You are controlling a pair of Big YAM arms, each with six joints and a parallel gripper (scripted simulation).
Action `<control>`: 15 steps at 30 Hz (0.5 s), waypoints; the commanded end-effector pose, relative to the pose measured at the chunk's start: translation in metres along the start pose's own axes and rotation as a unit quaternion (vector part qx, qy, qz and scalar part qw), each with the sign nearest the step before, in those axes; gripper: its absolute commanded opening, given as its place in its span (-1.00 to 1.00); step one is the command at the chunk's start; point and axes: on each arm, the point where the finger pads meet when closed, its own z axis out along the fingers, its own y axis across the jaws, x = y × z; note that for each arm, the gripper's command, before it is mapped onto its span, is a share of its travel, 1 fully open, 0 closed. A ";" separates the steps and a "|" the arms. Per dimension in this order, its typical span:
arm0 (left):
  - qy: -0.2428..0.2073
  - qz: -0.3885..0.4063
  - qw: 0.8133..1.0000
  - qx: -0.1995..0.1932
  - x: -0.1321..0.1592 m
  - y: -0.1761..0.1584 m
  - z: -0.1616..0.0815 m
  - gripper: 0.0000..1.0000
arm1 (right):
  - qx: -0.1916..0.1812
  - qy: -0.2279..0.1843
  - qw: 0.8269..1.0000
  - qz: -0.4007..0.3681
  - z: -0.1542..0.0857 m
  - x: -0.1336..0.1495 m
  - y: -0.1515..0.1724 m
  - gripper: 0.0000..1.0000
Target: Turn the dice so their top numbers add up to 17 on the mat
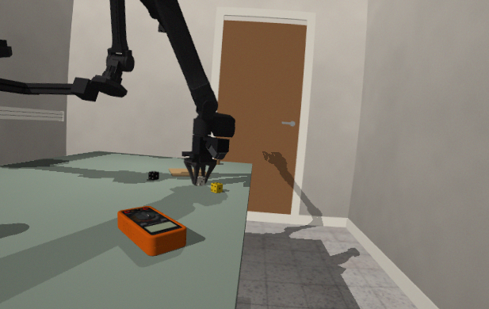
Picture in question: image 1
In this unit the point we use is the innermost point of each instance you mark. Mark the yellow die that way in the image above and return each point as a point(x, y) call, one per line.
point(216, 187)

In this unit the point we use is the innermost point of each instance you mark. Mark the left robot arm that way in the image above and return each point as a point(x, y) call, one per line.
point(125, 61)

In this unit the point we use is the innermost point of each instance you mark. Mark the white die with black pips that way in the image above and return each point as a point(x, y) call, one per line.
point(200, 180)

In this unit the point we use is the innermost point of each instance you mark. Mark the tan flat mat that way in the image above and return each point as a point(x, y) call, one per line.
point(181, 172)

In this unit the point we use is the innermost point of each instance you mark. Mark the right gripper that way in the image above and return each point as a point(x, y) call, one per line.
point(201, 162)

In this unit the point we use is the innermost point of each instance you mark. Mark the orange multimeter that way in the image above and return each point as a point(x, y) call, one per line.
point(152, 231)

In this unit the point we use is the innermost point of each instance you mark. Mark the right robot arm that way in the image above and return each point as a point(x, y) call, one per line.
point(221, 125)

